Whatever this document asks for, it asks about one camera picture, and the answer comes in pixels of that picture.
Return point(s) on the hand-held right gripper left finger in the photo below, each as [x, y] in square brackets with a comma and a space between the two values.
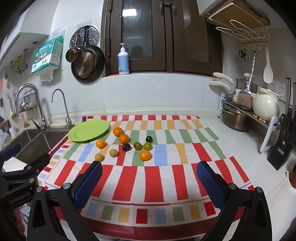
[89, 185]

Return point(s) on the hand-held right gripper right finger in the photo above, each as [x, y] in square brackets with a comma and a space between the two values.
[210, 185]

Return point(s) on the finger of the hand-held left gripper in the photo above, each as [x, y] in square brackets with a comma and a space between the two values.
[10, 150]
[39, 162]

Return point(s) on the tan round fruit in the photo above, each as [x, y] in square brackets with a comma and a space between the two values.
[114, 152]
[99, 157]

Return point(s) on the small orange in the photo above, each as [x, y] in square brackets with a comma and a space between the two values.
[100, 144]
[145, 155]

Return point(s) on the dark purple plum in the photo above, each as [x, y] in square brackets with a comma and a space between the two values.
[126, 147]
[149, 139]

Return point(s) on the green plate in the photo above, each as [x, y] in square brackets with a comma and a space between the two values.
[89, 130]

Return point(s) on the large orange with stem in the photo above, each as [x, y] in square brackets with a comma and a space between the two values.
[124, 139]

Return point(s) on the green round fruit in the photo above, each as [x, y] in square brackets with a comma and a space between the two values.
[147, 146]
[137, 145]

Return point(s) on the steel sink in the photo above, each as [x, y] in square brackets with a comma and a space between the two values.
[34, 143]

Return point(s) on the large steel spring faucet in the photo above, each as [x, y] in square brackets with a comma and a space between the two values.
[42, 124]

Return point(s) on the striped colourful cloth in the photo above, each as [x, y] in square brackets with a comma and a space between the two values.
[161, 176]

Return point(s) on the slim steel faucet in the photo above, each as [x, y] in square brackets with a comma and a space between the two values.
[68, 121]

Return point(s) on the large steel pot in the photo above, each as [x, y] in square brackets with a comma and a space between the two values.
[235, 120]

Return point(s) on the white dish rack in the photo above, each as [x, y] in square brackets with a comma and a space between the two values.
[268, 139]

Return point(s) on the black knife block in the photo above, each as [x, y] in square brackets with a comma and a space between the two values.
[281, 150]

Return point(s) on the metal skimmer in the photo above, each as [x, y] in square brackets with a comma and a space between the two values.
[245, 99]

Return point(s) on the cream ceramic pot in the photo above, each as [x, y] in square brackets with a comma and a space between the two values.
[266, 106]

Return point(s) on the green white plastic pack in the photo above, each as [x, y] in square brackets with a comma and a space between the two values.
[48, 55]

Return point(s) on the small steel pot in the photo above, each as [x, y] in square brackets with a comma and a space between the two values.
[242, 83]

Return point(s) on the black frying pan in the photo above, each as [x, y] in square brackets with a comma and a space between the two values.
[100, 58]

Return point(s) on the white rice paddle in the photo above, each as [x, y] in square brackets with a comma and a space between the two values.
[268, 74]

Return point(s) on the white blue pump bottle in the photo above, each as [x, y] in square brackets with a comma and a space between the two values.
[123, 62]

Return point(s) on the black hanging scissors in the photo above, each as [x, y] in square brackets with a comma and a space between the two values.
[242, 54]

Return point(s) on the round metal steamer rack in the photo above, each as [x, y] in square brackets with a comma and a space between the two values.
[93, 34]

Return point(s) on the dark wooden window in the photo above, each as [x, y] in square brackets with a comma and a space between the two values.
[171, 46]

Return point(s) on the wooden cutting board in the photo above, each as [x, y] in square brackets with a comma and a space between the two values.
[240, 14]

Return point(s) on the brass wall hooks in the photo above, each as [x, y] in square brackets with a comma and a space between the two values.
[18, 64]

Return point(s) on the white wall outlet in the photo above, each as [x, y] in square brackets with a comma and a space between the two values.
[281, 88]

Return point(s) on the white wall cabinet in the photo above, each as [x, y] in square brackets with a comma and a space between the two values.
[25, 25]

